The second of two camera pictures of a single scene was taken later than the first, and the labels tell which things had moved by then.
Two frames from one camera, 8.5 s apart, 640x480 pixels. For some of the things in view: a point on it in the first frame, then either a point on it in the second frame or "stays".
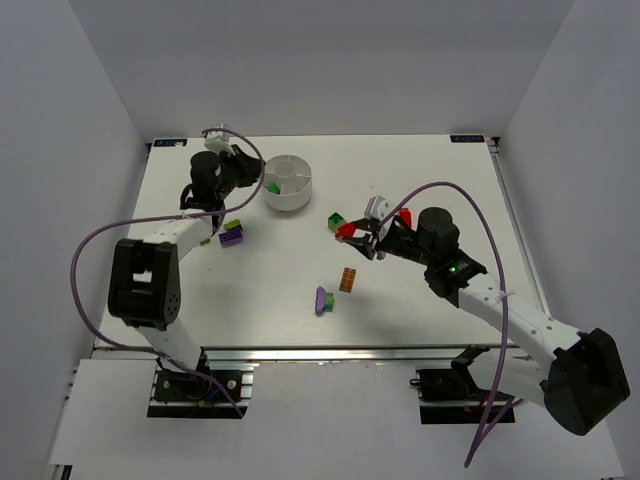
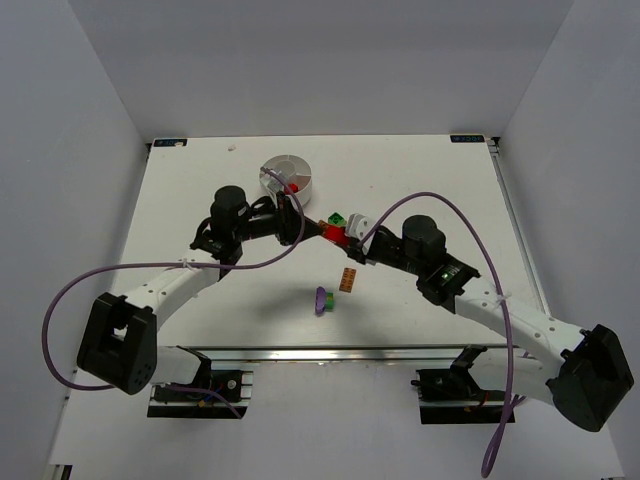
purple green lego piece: x=324 y=301 stays
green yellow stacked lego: x=335 y=221 stays
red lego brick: x=407 y=217 → x=336 y=234
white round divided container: x=287 y=182 stays
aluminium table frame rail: x=494 y=145 stays
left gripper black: x=247 y=168 → x=288 y=220
